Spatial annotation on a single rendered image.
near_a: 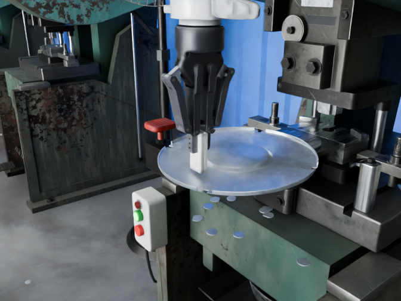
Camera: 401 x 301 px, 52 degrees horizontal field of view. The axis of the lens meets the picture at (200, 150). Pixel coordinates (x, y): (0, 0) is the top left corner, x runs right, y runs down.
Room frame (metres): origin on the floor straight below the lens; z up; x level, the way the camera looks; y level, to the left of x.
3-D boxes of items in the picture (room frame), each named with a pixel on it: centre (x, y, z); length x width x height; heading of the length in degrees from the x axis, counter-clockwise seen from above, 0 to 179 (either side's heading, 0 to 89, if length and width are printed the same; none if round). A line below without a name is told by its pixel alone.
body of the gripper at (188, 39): (0.64, 0.00, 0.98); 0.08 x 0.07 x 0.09; 127
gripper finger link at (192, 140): (0.63, 0.02, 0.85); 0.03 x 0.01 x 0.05; 127
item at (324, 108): (0.86, -0.28, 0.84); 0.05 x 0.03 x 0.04; 38
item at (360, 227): (0.86, -0.28, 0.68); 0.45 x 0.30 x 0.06; 38
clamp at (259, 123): (1.00, -0.18, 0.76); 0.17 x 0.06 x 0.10; 38
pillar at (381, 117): (0.84, -0.38, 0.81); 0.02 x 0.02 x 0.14
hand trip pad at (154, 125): (0.98, 0.10, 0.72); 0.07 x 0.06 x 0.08; 128
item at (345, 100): (0.87, -0.29, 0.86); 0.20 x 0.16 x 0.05; 38
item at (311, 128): (0.86, -0.28, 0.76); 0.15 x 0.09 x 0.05; 38
